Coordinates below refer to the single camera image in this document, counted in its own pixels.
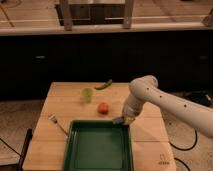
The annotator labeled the wooden stool frame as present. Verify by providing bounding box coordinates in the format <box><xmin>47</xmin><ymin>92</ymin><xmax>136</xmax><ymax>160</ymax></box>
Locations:
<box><xmin>55</xmin><ymin>0</ymin><xmax>134</xmax><ymax>31</ymax></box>

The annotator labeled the green chili pepper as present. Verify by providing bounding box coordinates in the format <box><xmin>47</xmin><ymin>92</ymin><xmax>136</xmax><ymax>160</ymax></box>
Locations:
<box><xmin>94</xmin><ymin>79</ymin><xmax>113</xmax><ymax>90</ymax></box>

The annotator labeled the black cable on floor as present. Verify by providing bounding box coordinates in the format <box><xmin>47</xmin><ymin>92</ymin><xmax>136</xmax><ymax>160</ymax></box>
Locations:
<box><xmin>168</xmin><ymin>129</ymin><xmax>199</xmax><ymax>171</ymax></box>

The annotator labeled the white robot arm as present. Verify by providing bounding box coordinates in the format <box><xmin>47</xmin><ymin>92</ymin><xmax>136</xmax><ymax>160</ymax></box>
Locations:
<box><xmin>122</xmin><ymin>75</ymin><xmax>213</xmax><ymax>138</ymax></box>

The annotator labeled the blue-grey sponge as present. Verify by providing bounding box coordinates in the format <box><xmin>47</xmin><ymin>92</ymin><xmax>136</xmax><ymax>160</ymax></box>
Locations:
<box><xmin>112</xmin><ymin>117</ymin><xmax>124</xmax><ymax>124</ymax></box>

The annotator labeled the orange tomato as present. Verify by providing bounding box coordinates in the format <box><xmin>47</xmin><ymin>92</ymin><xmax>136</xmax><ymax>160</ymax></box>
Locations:
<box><xmin>97</xmin><ymin>102</ymin><xmax>109</xmax><ymax>114</ymax></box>

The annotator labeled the green plastic tray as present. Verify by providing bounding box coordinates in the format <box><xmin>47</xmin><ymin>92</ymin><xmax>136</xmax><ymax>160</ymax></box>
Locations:
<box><xmin>62</xmin><ymin>120</ymin><xmax>134</xmax><ymax>171</ymax></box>

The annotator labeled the green plastic cup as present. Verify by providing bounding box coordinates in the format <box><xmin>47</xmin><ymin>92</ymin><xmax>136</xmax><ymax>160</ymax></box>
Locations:
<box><xmin>81</xmin><ymin>88</ymin><xmax>93</xmax><ymax>103</ymax></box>

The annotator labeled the dark blue object on floor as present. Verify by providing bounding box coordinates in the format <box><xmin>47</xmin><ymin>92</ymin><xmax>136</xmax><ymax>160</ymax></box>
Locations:
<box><xmin>186</xmin><ymin>92</ymin><xmax>212</xmax><ymax>107</ymax></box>

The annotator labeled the black bar at table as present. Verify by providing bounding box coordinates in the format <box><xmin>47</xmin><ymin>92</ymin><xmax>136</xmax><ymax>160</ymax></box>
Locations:
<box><xmin>17</xmin><ymin>129</ymin><xmax>33</xmax><ymax>171</ymax></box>

